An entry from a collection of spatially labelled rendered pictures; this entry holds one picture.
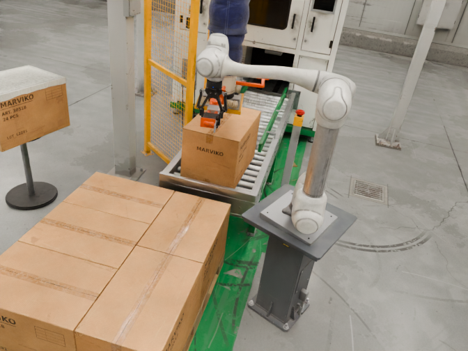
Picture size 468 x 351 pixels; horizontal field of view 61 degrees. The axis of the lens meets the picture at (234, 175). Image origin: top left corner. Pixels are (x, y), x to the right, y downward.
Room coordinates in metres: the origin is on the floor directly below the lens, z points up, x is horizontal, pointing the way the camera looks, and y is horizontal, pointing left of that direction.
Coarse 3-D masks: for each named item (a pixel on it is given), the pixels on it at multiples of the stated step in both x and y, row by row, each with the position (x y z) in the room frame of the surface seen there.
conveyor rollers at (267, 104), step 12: (252, 96) 4.39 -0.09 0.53; (264, 96) 4.46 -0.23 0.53; (276, 96) 4.46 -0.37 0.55; (252, 108) 4.03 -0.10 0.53; (264, 108) 4.09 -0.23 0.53; (264, 120) 3.73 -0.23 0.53; (276, 120) 3.74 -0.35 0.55; (264, 156) 2.99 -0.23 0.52; (180, 168) 2.58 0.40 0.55; (252, 168) 2.74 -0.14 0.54; (240, 180) 2.51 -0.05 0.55; (252, 180) 2.55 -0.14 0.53
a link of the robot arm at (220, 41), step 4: (212, 36) 1.84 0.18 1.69; (216, 36) 1.84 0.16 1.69; (220, 36) 1.84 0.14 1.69; (224, 36) 1.85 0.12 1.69; (208, 40) 1.85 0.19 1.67; (212, 40) 1.83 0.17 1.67; (216, 40) 1.83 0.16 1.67; (220, 40) 1.83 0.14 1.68; (224, 40) 1.84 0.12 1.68; (208, 44) 1.84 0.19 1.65; (212, 44) 1.83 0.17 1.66; (216, 44) 1.82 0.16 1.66; (220, 44) 1.82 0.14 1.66; (224, 44) 1.84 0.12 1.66; (220, 48) 1.81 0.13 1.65; (224, 48) 1.83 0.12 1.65; (228, 48) 1.87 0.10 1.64; (224, 52) 1.81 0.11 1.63
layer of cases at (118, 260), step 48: (96, 192) 2.13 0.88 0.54; (144, 192) 2.20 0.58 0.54; (48, 240) 1.63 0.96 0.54; (96, 240) 1.68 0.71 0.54; (144, 240) 1.73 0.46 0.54; (192, 240) 1.78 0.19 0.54; (0, 288) 1.27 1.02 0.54; (48, 288) 1.30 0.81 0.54; (96, 288) 1.34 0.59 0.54; (144, 288) 1.38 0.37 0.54; (192, 288) 1.44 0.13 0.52; (0, 336) 1.17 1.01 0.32; (48, 336) 1.12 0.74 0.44; (96, 336) 1.08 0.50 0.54; (144, 336) 1.11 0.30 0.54
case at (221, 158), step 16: (224, 112) 2.79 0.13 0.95; (256, 112) 2.88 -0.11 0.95; (192, 128) 2.44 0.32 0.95; (208, 128) 2.47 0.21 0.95; (224, 128) 2.51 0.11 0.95; (240, 128) 2.54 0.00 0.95; (256, 128) 2.83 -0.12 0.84; (192, 144) 2.41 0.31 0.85; (208, 144) 2.38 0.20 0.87; (224, 144) 2.36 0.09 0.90; (240, 144) 2.37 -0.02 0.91; (192, 160) 2.40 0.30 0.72; (208, 160) 2.38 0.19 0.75; (224, 160) 2.35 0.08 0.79; (240, 160) 2.44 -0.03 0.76; (192, 176) 2.40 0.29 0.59; (208, 176) 2.38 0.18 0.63; (224, 176) 2.35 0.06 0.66; (240, 176) 2.51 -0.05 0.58
